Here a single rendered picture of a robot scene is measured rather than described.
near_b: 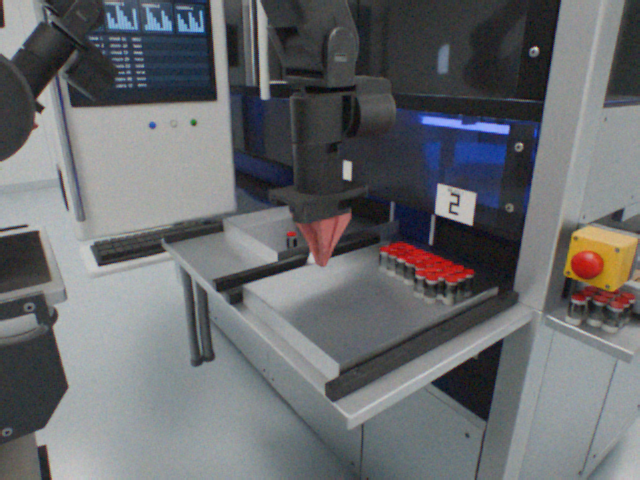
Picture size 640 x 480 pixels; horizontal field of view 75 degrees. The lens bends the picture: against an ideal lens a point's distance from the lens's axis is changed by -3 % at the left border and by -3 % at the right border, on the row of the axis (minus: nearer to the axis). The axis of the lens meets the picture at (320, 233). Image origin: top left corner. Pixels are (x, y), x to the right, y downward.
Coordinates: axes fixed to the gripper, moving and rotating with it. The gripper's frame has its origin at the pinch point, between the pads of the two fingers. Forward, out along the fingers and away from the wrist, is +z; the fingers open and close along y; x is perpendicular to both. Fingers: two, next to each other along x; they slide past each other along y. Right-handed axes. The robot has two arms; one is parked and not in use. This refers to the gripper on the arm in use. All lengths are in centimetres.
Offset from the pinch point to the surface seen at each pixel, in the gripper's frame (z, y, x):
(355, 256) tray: 12.9, 22.7, 19.8
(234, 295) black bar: 13.0, -3.2, 20.7
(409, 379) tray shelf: 15.3, 6.2, -10.1
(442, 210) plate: 3.6, 35.9, 9.7
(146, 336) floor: 101, 6, 162
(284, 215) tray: 14, 27, 54
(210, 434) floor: 102, 7, 83
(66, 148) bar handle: -6, -17, 84
